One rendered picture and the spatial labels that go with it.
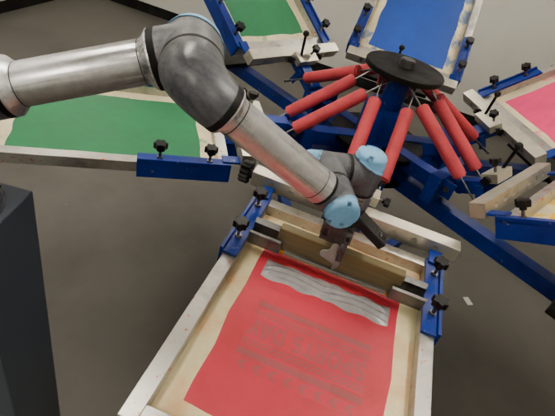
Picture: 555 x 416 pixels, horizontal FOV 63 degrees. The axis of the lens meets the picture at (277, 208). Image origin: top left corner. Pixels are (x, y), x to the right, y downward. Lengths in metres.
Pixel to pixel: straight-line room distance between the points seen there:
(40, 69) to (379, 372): 0.96
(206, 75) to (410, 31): 2.07
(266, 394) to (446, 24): 2.29
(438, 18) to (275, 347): 2.19
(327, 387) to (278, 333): 0.17
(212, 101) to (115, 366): 1.58
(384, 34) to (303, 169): 1.90
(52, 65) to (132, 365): 1.50
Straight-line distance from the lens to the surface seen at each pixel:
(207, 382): 1.04
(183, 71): 0.78
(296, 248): 1.27
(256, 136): 0.81
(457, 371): 2.65
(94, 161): 1.53
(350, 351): 1.17
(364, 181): 1.08
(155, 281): 2.46
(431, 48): 2.71
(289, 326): 1.16
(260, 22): 2.35
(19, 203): 1.03
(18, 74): 0.98
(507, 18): 5.23
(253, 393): 1.04
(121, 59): 0.91
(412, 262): 1.44
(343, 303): 1.25
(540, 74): 2.63
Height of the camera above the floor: 1.84
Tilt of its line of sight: 37 degrees down
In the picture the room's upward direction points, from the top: 16 degrees clockwise
